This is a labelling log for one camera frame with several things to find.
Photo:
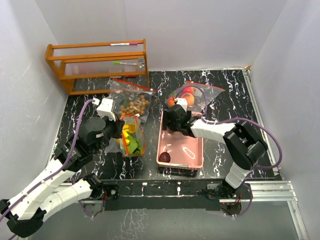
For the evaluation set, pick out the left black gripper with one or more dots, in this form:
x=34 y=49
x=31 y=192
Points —
x=118 y=124

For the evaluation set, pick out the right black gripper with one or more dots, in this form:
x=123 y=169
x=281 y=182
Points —
x=172 y=127

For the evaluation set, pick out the yellow bananas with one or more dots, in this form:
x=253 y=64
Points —
x=127 y=131

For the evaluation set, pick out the orange peach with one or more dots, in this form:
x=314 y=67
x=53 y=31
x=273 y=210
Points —
x=189 y=98
x=170 y=102

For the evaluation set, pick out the longan bunch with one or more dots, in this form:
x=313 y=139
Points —
x=134 y=105

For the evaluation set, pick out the green cucumber leaf vegetable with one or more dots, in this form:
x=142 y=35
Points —
x=134 y=147

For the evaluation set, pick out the clear zip bag orange zipper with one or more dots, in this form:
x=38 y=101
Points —
x=203 y=96

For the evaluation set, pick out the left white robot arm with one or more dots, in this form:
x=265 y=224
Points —
x=27 y=211

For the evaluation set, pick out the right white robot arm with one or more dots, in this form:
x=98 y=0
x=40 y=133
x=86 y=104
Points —
x=243 y=142

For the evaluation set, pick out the purple passion fruit front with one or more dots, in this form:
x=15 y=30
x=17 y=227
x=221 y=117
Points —
x=164 y=157

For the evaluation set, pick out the pink plastic basket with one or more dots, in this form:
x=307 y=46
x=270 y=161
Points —
x=186 y=153

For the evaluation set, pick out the green marker pen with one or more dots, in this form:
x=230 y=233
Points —
x=125 y=63

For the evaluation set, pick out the wooden shelf rack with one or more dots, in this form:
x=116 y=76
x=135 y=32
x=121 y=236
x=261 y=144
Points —
x=71 y=62

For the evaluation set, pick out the pink white marker pen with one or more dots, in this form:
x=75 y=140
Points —
x=124 y=44

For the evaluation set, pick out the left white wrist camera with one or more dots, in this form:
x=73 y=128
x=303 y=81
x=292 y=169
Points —
x=105 y=108

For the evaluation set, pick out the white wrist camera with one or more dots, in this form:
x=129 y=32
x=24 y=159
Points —
x=182 y=102
x=105 y=108

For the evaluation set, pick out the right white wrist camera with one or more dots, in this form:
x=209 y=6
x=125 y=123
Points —
x=182 y=102

